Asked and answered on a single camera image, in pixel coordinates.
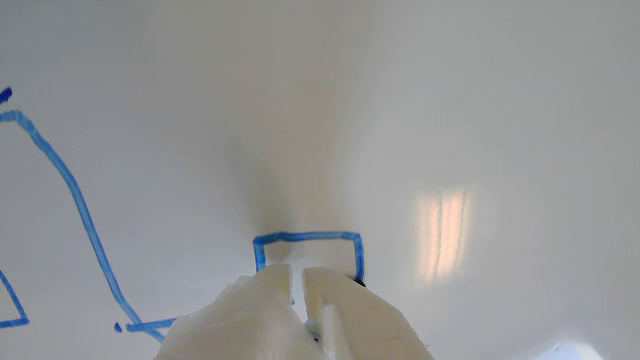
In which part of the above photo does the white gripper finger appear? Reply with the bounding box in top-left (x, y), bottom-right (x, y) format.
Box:
top-left (301, 266), bottom-right (434, 360)
top-left (155, 263), bottom-right (323, 360)

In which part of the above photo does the blue whiteboard marker pen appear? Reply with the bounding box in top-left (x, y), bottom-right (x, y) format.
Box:
top-left (299, 278), bottom-right (367, 357)

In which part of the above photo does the large white whiteboard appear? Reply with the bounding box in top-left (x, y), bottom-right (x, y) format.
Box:
top-left (0, 0), bottom-right (640, 360)

